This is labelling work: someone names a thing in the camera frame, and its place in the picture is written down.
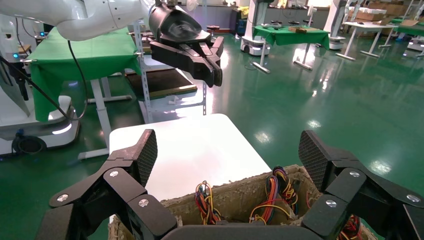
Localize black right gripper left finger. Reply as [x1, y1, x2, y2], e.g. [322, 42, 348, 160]
[35, 129, 178, 240]

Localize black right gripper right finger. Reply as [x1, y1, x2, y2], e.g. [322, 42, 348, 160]
[298, 129, 424, 240]

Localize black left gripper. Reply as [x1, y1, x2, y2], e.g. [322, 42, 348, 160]
[149, 3, 225, 88]

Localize brown board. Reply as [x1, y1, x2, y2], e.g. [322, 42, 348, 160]
[125, 67, 199, 100]

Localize blue bin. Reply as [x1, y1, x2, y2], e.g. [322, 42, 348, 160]
[235, 19, 248, 37]

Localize grey metal rack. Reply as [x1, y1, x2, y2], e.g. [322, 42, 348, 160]
[132, 19, 209, 124]

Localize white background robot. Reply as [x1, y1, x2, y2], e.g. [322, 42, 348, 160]
[323, 0, 353, 51]
[240, 0, 276, 57]

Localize white wheeled robot body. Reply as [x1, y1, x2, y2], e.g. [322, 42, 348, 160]
[0, 13, 81, 158]

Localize green tablecloth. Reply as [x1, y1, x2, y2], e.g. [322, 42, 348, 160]
[252, 24, 331, 51]
[28, 27, 143, 123]
[390, 18, 424, 38]

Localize flat brown box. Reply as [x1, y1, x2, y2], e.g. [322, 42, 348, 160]
[288, 25, 320, 35]

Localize brown cardboard divider box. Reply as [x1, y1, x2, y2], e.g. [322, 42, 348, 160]
[107, 164, 379, 240]

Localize white table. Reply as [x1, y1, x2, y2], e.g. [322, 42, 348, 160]
[335, 21, 399, 62]

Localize stacked cardboard boxes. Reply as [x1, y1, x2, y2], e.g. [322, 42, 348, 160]
[347, 6, 388, 23]

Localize white table frame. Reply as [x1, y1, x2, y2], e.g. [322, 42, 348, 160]
[77, 76, 133, 161]
[251, 43, 314, 74]

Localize black cable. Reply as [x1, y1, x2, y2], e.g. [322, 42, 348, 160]
[0, 39, 89, 122]

